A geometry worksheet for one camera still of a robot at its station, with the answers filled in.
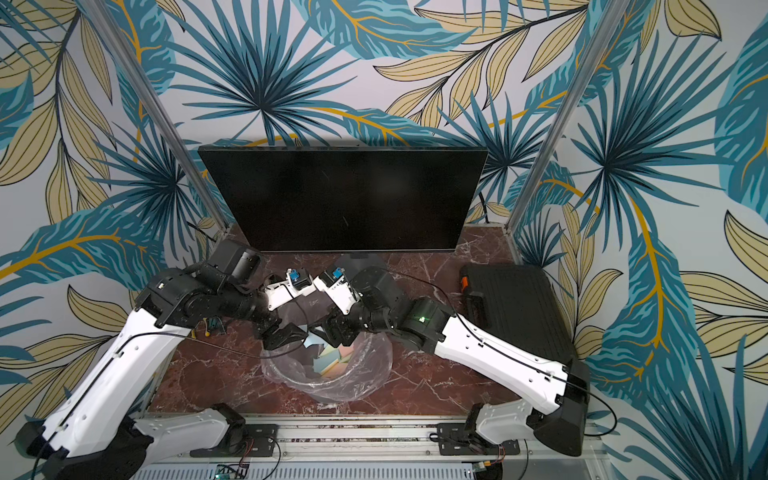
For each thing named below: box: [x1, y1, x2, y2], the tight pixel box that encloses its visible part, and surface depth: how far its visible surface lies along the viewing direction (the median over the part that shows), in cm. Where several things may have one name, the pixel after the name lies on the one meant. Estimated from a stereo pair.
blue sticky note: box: [313, 350, 340, 374], surface depth 76 cm
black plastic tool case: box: [460, 264, 577, 362], surface depth 94 cm
